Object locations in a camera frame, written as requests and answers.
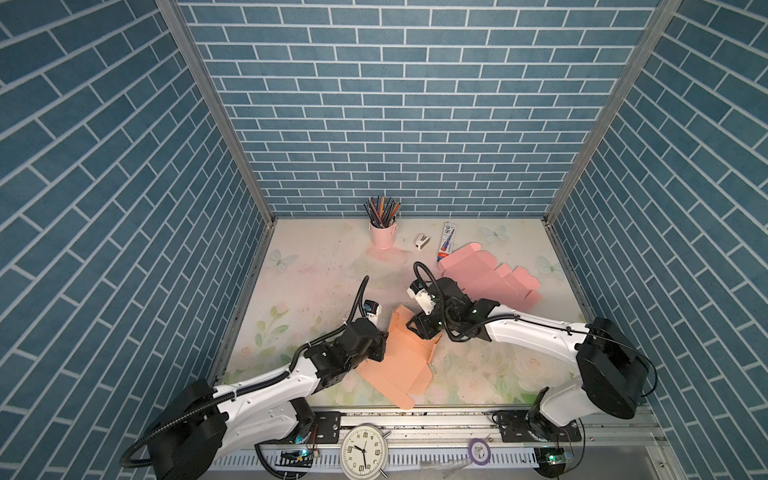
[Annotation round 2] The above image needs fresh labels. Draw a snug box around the orange paper box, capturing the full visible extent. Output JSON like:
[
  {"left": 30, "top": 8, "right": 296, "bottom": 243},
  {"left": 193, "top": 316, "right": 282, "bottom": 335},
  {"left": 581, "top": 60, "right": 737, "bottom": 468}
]
[{"left": 356, "top": 306, "right": 442, "bottom": 410}]

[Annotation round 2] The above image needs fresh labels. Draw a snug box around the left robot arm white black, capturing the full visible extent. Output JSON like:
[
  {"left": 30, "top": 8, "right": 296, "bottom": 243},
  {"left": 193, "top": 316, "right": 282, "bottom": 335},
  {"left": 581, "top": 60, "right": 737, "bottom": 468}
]
[{"left": 119, "top": 318, "right": 388, "bottom": 479}]

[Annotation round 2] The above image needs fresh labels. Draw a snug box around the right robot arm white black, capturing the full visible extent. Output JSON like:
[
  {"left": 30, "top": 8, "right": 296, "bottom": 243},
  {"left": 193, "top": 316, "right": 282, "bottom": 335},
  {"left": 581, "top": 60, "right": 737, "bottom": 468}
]
[{"left": 407, "top": 278, "right": 651, "bottom": 438}]

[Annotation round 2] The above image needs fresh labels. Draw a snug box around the pink flat paper box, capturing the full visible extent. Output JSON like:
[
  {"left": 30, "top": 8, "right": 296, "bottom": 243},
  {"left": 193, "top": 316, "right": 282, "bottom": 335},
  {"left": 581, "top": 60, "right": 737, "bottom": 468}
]
[{"left": 438, "top": 243, "right": 542, "bottom": 312}]

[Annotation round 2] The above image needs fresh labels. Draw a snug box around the toothpaste tube packet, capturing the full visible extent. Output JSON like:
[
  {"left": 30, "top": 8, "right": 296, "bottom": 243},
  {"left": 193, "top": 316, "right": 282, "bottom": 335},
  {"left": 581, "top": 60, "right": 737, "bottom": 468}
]
[{"left": 437, "top": 222, "right": 457, "bottom": 262}]

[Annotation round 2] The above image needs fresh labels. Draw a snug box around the pink pencil cup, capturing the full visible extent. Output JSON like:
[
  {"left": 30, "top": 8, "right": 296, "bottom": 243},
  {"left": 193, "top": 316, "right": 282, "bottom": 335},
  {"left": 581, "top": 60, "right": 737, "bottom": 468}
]
[{"left": 369, "top": 222, "right": 398, "bottom": 250}]

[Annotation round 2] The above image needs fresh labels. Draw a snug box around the white alarm clock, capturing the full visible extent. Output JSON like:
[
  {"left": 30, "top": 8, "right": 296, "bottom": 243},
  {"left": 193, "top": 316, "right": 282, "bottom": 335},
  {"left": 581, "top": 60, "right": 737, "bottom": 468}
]
[{"left": 339, "top": 423, "right": 389, "bottom": 480}]

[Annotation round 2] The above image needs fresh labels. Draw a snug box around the coloured pencils bunch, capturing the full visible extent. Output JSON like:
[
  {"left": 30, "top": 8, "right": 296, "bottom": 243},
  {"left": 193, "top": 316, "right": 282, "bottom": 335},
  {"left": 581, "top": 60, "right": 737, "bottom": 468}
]
[{"left": 363, "top": 196, "right": 401, "bottom": 229}]

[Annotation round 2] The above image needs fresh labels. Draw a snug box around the left circuit board green led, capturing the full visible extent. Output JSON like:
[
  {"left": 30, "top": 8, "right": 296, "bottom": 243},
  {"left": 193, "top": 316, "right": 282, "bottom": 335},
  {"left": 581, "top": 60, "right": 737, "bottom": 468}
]
[{"left": 275, "top": 449, "right": 314, "bottom": 469}]

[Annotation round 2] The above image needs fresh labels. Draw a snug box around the circuit board green led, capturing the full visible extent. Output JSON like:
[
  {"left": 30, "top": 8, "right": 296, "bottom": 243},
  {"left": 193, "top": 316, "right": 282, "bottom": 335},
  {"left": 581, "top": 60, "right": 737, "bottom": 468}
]
[
  {"left": 275, "top": 449, "right": 314, "bottom": 469},
  {"left": 534, "top": 448, "right": 568, "bottom": 479}
]

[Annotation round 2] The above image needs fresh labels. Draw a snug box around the purple tape roll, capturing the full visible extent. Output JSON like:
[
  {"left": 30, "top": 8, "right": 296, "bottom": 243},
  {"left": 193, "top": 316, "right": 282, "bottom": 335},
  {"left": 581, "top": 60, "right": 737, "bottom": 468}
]
[{"left": 467, "top": 438, "right": 491, "bottom": 466}]

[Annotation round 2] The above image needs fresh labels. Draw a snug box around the right circuit board green led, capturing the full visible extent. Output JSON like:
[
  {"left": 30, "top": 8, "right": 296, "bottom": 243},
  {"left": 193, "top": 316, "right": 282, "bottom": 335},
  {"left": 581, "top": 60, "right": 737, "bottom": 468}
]
[{"left": 534, "top": 448, "right": 568, "bottom": 479}]

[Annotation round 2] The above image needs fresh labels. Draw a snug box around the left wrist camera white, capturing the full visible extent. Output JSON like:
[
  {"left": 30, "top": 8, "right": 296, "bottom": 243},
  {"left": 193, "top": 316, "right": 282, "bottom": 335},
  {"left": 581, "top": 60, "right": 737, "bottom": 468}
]
[{"left": 360, "top": 300, "right": 381, "bottom": 326}]

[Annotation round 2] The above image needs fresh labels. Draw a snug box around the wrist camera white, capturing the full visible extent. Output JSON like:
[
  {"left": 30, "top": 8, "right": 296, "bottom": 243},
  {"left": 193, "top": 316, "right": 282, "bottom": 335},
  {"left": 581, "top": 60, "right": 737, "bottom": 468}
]
[
  {"left": 360, "top": 300, "right": 381, "bottom": 326},
  {"left": 407, "top": 280, "right": 436, "bottom": 315}
]

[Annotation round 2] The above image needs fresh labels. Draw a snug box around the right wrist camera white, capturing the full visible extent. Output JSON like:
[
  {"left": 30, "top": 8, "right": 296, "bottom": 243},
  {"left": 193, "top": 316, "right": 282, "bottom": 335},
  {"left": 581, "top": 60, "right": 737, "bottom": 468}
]
[{"left": 407, "top": 280, "right": 436, "bottom": 315}]

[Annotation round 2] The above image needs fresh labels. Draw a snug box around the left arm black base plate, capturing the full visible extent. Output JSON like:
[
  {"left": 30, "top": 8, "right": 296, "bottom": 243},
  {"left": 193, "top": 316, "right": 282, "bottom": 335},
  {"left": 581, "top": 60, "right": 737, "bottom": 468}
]
[{"left": 286, "top": 411, "right": 342, "bottom": 445}]

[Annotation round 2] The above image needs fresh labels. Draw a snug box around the aluminium front rail frame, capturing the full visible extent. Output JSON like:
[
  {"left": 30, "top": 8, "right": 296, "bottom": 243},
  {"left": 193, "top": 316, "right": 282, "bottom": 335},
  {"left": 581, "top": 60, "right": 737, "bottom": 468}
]
[{"left": 210, "top": 406, "right": 684, "bottom": 479}]

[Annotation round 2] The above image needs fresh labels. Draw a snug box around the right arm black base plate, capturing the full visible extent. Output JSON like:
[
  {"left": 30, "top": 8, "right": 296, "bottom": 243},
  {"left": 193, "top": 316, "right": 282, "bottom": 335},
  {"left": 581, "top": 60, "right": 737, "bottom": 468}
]
[{"left": 490, "top": 409, "right": 583, "bottom": 443}]

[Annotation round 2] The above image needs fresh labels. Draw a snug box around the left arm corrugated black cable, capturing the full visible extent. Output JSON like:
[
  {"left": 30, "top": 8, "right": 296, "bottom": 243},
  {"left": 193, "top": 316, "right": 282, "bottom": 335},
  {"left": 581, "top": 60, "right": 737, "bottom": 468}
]
[{"left": 119, "top": 275, "right": 371, "bottom": 469}]

